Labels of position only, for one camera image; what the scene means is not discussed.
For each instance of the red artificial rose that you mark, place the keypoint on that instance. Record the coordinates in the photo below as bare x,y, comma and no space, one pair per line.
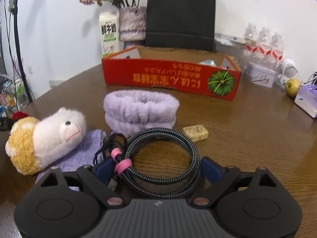
19,115

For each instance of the small beige tile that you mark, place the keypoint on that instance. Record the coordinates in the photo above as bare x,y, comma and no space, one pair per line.
195,132

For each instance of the purple tissue pack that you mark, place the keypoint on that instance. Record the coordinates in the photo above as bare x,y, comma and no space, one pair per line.
308,100

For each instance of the clear water bottle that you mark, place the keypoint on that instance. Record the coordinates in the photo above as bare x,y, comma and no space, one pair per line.
263,43
250,39
276,48

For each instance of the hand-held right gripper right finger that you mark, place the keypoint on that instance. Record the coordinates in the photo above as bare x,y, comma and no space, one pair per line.
210,169

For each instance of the small white fan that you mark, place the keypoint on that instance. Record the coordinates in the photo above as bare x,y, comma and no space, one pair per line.
289,68

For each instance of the mottled purple vase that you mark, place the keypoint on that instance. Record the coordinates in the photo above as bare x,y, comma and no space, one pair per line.
132,23

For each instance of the red cardboard box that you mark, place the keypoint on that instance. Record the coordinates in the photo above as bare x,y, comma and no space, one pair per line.
161,76

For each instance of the green apple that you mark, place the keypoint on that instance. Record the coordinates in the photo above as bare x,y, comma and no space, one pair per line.
293,87

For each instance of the black light stand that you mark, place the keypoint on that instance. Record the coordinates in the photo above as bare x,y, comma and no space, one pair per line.
22,67

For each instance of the yellow plush sheep toy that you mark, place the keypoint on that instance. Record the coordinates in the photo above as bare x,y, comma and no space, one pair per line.
49,138

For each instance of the black paper bag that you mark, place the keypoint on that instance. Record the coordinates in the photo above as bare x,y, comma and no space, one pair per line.
179,17

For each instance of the white green milk carton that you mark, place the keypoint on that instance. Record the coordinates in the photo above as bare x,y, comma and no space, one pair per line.
109,34

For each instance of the purple cloth pouch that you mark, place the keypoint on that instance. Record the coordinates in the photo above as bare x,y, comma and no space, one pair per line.
84,153

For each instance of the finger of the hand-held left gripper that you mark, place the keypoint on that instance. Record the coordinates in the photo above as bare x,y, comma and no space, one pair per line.
5,125

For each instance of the flat white box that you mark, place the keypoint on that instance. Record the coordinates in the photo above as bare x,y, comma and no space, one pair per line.
227,39

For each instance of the purple fluffy headband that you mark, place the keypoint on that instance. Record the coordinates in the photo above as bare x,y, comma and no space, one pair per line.
138,114

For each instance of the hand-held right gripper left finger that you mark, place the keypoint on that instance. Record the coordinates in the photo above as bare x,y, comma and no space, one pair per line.
104,169

